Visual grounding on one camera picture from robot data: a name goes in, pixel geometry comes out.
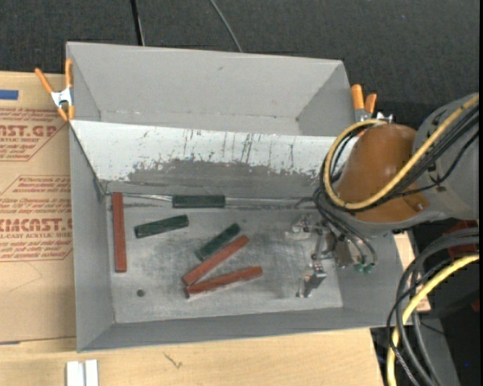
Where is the red-brown flat block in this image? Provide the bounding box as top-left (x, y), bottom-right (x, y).
top-left (111, 191), bottom-right (129, 273)
top-left (184, 265), bottom-right (264, 299)
top-left (180, 234), bottom-right (251, 286)

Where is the grey metal bin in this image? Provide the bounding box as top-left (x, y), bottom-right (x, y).
top-left (65, 41), bottom-right (406, 353)

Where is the dark green flat block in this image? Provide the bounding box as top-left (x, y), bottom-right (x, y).
top-left (133, 214), bottom-right (190, 240)
top-left (171, 194), bottom-right (227, 210)
top-left (194, 222), bottom-right (242, 262)

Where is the brown cardboard board red print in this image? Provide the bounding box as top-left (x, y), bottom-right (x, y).
top-left (0, 69), bottom-right (79, 347)

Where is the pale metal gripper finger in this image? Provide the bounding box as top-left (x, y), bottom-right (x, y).
top-left (291, 214), bottom-right (321, 241)
top-left (296, 261), bottom-right (328, 299)

